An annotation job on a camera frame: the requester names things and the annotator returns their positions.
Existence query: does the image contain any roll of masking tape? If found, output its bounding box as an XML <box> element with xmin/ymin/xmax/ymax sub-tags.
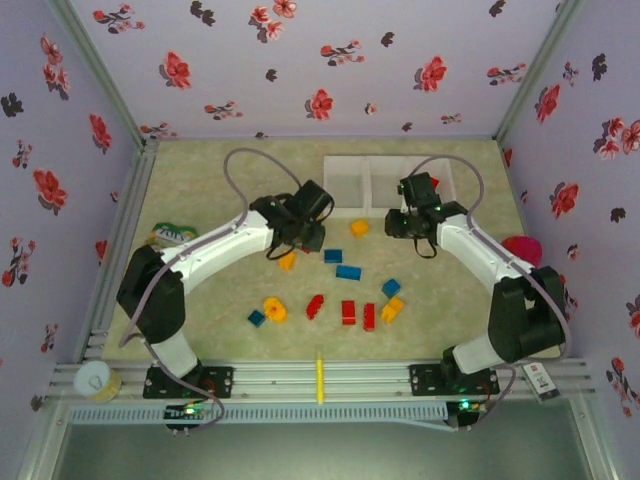
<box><xmin>73</xmin><ymin>360</ymin><xmax>123</xmax><ymax>402</ymax></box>

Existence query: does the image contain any green candy bag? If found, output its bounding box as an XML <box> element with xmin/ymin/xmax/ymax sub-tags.
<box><xmin>144</xmin><ymin>222</ymin><xmax>199</xmax><ymax>249</ymax></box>

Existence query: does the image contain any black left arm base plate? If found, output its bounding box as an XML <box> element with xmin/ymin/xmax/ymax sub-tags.
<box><xmin>143</xmin><ymin>365</ymin><xmax>235</xmax><ymax>400</ymax></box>

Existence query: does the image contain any aluminium corner post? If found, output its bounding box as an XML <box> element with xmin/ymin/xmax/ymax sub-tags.
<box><xmin>492</xmin><ymin>0</ymin><xmax>586</xmax><ymax>140</ymax></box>
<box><xmin>47</xmin><ymin>0</ymin><xmax>147</xmax><ymax>147</ymax></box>

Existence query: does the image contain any magenta plastic bowl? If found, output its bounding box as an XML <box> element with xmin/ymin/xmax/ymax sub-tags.
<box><xmin>501</xmin><ymin>235</ymin><xmax>545</xmax><ymax>269</ymax></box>

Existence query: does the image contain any white label card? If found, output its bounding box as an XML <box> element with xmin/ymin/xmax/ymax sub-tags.
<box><xmin>522</xmin><ymin>363</ymin><xmax>561</xmax><ymax>402</ymax></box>

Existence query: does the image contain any white slotted cable duct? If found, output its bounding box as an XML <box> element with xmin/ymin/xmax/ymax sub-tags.
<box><xmin>67</xmin><ymin>403</ymin><xmax>449</xmax><ymax>426</ymax></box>

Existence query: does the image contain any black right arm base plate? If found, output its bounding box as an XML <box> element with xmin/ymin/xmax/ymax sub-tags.
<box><xmin>408</xmin><ymin>363</ymin><xmax>501</xmax><ymax>396</ymax></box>

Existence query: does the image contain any yellow round lego piece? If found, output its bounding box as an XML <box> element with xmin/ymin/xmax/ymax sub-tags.
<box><xmin>263</xmin><ymin>297</ymin><xmax>289</xmax><ymax>324</ymax></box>

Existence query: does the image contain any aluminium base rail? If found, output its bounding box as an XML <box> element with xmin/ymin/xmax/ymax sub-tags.
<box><xmin>47</xmin><ymin>357</ymin><xmax>596</xmax><ymax>404</ymax></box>

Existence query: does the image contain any grey right arm cable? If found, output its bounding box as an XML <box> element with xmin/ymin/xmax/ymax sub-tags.
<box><xmin>412</xmin><ymin>154</ymin><xmax>571</xmax><ymax>434</ymax></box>

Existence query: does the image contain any grey left arm cable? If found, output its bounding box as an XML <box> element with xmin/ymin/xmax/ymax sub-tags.
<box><xmin>118</xmin><ymin>148</ymin><xmax>304</xmax><ymax>431</ymax></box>

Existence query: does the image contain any yellow marker strip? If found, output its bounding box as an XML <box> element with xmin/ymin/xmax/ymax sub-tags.
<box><xmin>315</xmin><ymin>349</ymin><xmax>326</xmax><ymax>405</ymax></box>

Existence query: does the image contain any aluminium side rail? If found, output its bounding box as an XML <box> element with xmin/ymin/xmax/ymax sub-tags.
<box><xmin>74</xmin><ymin>139</ymin><xmax>159</xmax><ymax>361</ymax></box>

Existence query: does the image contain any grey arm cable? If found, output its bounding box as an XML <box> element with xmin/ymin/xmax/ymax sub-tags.
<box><xmin>412</xmin><ymin>154</ymin><xmax>571</xmax><ymax>434</ymax></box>
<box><xmin>118</xmin><ymin>148</ymin><xmax>304</xmax><ymax>431</ymax></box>

